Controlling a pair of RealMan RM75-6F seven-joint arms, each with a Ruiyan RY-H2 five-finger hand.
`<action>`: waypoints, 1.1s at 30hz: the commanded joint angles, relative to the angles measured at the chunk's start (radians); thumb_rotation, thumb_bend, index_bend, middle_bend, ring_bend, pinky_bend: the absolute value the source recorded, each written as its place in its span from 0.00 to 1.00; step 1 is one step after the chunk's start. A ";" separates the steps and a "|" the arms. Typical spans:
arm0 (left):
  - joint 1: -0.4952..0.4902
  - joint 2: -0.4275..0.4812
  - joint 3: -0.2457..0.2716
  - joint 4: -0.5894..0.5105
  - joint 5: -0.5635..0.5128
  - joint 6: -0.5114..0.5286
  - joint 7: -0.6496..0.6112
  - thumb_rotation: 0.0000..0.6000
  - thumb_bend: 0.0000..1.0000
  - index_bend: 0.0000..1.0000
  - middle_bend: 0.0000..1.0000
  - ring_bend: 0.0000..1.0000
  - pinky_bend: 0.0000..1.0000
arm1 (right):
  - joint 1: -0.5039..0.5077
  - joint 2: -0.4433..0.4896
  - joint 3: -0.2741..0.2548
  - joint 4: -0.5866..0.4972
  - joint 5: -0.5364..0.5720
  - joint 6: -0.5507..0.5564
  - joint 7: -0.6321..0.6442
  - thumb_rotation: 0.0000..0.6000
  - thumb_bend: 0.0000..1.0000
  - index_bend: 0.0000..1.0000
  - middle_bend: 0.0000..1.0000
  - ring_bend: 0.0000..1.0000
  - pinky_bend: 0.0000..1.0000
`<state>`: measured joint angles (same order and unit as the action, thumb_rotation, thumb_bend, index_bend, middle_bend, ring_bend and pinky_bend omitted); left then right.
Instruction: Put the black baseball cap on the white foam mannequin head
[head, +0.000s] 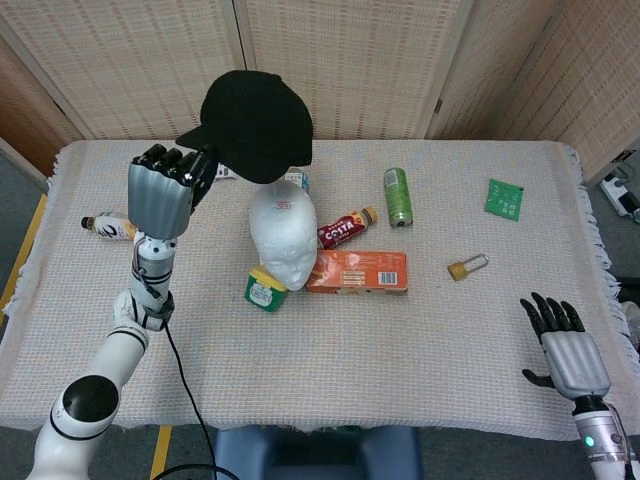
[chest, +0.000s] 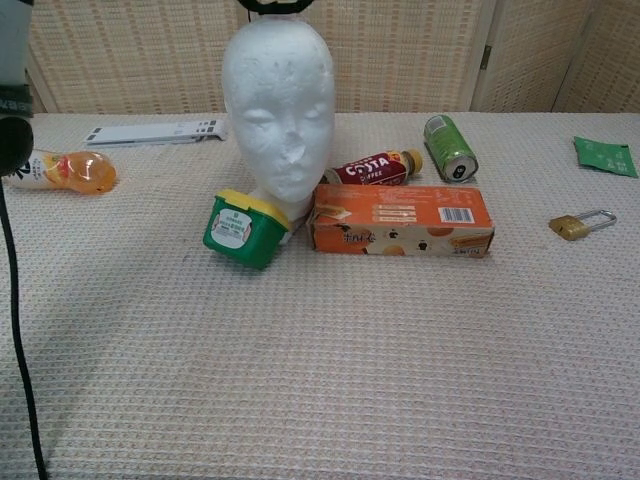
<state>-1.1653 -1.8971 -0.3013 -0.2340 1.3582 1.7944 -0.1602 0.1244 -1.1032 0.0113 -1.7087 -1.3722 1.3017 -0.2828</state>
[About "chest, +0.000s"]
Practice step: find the black baseball cap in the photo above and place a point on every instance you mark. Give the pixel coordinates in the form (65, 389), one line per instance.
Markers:
(250, 6)

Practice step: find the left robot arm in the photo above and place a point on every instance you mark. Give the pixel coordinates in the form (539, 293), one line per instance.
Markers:
(14, 60)

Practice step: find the white foam mannequin head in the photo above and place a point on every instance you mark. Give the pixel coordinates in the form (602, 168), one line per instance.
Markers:
(277, 100)

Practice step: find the green tub with yellow lid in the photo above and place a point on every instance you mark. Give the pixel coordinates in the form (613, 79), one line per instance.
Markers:
(240, 235)

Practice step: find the orange biscuit box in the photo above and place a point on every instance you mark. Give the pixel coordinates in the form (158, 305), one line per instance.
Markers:
(400, 215)

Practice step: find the red Costa coffee bottle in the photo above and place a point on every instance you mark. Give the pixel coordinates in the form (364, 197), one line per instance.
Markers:
(370, 170)

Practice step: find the beige woven tablecloth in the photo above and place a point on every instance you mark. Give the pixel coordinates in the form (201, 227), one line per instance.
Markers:
(320, 360)

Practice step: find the green drink can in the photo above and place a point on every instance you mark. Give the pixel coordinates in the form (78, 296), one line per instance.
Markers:
(447, 142)

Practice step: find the white folding stand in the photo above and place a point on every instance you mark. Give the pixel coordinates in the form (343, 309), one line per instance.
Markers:
(150, 133)

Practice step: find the orange juice bottle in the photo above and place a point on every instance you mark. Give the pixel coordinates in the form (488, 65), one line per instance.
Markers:
(80, 172)

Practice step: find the brass padlock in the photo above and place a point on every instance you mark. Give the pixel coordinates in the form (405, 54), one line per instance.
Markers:
(570, 227)

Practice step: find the woven folding screen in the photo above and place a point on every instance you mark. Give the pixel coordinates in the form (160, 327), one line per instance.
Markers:
(150, 55)

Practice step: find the green foil packet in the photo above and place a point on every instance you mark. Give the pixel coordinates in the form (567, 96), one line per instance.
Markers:
(605, 155)

